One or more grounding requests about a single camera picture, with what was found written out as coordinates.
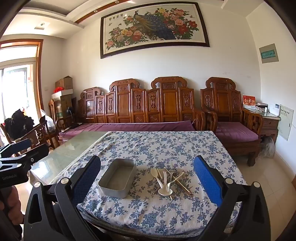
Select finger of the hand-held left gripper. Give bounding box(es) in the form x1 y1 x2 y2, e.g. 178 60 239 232
0 144 50 172
0 138 32 158

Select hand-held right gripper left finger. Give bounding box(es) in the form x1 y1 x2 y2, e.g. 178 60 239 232
23 155 102 241

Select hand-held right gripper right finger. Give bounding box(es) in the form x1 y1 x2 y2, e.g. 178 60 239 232
193 155 272 241

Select brown wooden chopstick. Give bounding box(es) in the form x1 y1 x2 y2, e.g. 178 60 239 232
171 177 192 198

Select metal rectangular tray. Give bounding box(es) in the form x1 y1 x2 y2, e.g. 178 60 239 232
98 159 137 199

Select light wooden chopstick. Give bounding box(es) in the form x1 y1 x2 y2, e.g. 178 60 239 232
164 169 193 194

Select white ceramic spoon handle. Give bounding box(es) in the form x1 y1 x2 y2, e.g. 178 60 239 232
166 171 185 199

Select white ceramic spoon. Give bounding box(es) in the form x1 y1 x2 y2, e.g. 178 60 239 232
150 168 165 189

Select person's left hand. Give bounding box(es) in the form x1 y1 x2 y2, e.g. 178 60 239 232
0 185 24 235

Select wooden dining chair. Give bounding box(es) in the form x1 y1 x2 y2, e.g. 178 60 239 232
20 116 59 151

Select black bag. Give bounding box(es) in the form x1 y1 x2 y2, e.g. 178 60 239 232
5 109 35 140

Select black desk lamp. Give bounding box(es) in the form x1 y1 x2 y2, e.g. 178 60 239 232
66 107 82 129

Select purple armchair cushion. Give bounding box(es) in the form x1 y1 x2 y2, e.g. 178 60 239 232
216 121 259 142

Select stack of cardboard boxes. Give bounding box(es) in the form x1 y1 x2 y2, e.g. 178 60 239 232
51 90 74 121

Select grey plastic bag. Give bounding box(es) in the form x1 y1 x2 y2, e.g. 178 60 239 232
261 137 276 159

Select purple sofa cushion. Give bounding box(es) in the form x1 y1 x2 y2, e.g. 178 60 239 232
59 120 197 140

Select brown cardboard box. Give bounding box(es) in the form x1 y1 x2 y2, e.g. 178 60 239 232
55 76 74 91

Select carved wooden armchair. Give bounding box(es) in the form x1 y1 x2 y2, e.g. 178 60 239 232
200 77 264 167

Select wooden side table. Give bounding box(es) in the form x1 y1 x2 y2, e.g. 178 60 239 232
243 108 281 144

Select carved wooden sofa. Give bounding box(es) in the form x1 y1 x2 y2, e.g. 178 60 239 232
77 76 206 131

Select red desk calendar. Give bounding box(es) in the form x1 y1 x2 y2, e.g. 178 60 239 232
242 95 256 109

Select white box on side table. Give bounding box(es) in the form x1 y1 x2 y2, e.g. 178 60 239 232
269 104 281 116

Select framed peacock painting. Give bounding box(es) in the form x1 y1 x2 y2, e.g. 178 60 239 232
100 2 210 59

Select wooden door frame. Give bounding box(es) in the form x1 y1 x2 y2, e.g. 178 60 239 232
0 39 44 144

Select white wall panel cover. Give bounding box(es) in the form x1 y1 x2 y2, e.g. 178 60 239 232
279 104 294 141

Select grey wall panel green window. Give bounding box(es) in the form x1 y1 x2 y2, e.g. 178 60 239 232
259 44 279 63

